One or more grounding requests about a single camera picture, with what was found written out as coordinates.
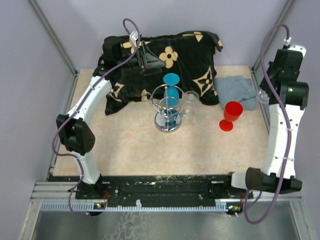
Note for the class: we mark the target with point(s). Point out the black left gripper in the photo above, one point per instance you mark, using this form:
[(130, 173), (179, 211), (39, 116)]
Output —
[(147, 58)]

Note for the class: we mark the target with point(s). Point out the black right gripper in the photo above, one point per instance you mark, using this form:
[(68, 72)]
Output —
[(262, 85)]

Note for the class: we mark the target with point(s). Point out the clear wine glass front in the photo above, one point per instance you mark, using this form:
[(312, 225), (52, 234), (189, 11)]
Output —
[(263, 97)]

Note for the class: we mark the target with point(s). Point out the clear wine glass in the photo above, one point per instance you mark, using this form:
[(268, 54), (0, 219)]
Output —
[(190, 98), (263, 97)]

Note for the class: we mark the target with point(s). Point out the red plastic wine glass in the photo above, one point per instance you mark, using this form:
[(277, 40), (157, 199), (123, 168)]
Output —
[(231, 113)]

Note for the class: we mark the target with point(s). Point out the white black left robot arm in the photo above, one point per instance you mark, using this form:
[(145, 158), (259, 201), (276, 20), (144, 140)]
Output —
[(73, 128)]

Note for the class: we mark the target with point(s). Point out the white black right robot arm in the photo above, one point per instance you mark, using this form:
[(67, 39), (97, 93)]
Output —
[(281, 146)]

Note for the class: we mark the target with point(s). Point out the blue plastic wine glass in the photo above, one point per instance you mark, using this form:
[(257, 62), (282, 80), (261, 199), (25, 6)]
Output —
[(171, 79)]

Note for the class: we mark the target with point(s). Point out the clear wine glass right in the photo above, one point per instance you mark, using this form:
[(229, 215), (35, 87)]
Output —
[(190, 98)]

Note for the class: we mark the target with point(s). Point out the black floral blanket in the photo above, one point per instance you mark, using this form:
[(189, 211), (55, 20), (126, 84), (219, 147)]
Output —
[(188, 54)]

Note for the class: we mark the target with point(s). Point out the grey blue cloth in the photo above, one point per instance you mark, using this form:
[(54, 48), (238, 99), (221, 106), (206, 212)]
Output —
[(236, 88)]

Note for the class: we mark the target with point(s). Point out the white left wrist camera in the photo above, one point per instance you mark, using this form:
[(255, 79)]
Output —
[(135, 39)]

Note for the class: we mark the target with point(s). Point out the chrome wire wine glass rack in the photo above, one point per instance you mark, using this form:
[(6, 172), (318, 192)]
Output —
[(168, 119)]

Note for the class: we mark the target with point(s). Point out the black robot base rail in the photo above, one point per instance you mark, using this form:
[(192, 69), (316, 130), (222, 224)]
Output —
[(158, 191)]

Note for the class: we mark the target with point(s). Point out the grey slotted cable duct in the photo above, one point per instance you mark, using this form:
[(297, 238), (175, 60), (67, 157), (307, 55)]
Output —
[(91, 206)]

